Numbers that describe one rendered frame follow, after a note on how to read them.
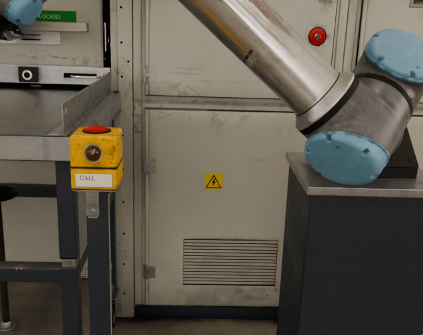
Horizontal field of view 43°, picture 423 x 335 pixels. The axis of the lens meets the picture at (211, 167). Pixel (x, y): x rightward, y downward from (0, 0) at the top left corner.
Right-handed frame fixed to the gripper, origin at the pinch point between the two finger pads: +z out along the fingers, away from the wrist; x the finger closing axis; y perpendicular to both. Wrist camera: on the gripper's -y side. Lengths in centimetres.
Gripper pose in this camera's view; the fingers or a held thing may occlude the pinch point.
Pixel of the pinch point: (8, 36)
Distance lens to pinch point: 188.1
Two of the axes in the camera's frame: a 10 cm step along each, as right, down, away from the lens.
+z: -0.5, 2.5, 9.7
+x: 0.1, -9.7, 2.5
